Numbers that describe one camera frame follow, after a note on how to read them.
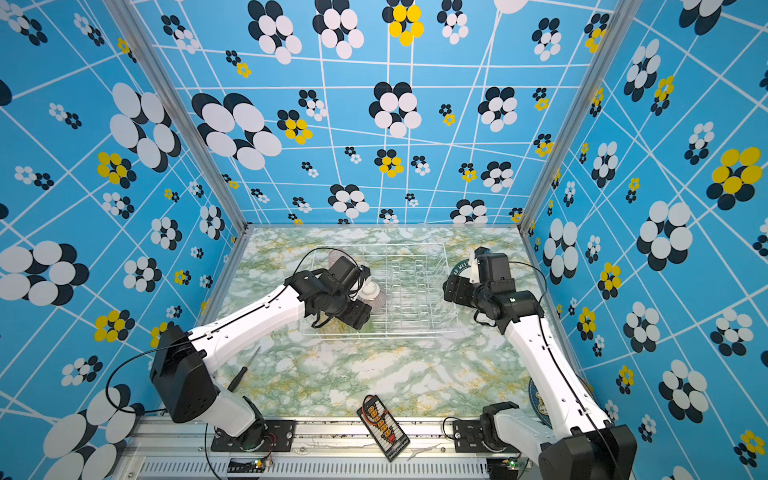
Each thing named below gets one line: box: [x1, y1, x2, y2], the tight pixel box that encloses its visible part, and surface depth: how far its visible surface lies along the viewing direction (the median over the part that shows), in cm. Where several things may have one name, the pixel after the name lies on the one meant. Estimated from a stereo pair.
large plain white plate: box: [459, 261, 478, 280], surface depth 71 cm
